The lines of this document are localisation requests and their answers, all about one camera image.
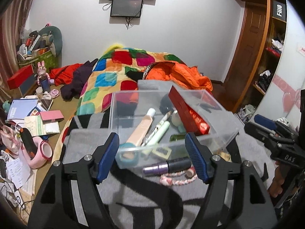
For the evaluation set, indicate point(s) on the blue notebook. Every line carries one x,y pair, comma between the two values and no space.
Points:
20,108

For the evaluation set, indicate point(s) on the red clothing heap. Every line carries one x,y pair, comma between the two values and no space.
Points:
63,75

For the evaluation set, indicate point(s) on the orange puffer jacket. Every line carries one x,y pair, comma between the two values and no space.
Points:
181,74

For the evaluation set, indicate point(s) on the person's right hand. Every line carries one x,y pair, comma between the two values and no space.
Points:
275,188

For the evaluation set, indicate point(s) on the wooden door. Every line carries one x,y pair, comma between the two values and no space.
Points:
252,39

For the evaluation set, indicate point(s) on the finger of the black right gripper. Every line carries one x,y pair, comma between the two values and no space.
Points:
279,125
260,133

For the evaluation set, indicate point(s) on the colourful patchwork quilt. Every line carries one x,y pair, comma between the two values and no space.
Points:
109,75

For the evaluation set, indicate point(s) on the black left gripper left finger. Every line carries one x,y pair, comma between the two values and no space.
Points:
54,206

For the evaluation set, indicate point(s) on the dark purple garment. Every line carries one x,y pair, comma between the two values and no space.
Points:
80,77

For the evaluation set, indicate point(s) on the grey black blanket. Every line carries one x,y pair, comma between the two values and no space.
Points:
137,201

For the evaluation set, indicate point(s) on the pink flat box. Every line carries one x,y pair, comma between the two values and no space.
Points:
51,116

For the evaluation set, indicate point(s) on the small brown card packet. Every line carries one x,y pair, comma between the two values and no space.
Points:
161,153

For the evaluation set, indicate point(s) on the red long box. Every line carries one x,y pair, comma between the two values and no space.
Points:
19,77

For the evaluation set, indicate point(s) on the white tape roll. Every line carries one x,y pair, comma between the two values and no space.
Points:
175,119

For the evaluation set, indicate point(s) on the pink round device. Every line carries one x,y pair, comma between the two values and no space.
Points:
34,149

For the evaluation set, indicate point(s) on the beige cosmetic tube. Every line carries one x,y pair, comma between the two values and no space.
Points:
141,130

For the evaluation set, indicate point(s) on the wooden wardrobe shelf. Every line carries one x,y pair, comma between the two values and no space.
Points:
270,58

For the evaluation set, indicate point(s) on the grey neck pillow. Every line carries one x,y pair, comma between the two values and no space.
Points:
48,37

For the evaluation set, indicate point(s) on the teal tape roll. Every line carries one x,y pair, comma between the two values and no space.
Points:
127,156

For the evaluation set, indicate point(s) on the striped curtain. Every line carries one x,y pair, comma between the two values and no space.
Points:
14,14

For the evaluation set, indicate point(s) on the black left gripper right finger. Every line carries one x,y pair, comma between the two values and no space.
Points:
236,196

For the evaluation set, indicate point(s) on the small wall monitor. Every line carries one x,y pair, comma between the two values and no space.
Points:
126,8

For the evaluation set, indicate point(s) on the dark green bottle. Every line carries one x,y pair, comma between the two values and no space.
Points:
177,137

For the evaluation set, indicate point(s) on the red glossy packet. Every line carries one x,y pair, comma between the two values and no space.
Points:
191,120

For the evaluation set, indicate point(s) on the silver cosmetic pen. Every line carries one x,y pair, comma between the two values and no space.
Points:
155,129

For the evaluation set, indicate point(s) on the white sliding wardrobe door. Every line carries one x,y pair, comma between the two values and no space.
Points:
283,95

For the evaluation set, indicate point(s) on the light green tube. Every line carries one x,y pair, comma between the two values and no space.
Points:
159,134

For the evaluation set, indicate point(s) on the clear plastic storage box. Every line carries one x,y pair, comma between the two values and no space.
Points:
150,129

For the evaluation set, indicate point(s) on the green storage box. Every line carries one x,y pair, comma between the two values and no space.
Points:
50,61

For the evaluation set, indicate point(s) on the pink rabbit toy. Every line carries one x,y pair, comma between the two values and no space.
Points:
43,78

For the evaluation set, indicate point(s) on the purple black spray bottle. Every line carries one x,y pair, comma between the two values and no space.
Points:
169,166

